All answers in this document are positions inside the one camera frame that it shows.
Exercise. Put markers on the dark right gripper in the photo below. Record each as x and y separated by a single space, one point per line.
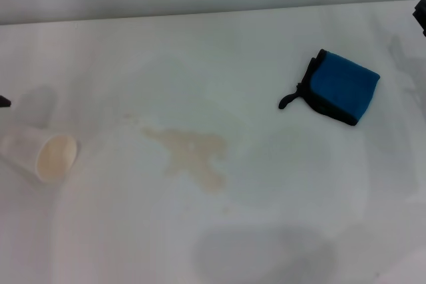
421 14

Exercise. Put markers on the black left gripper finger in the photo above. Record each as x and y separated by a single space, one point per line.
4 101

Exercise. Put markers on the white paper cup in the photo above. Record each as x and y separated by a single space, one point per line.
23 151

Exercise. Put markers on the blue rag with black trim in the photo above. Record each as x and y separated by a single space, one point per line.
342 87

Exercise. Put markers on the brown water stain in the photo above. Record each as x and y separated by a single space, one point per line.
189 151

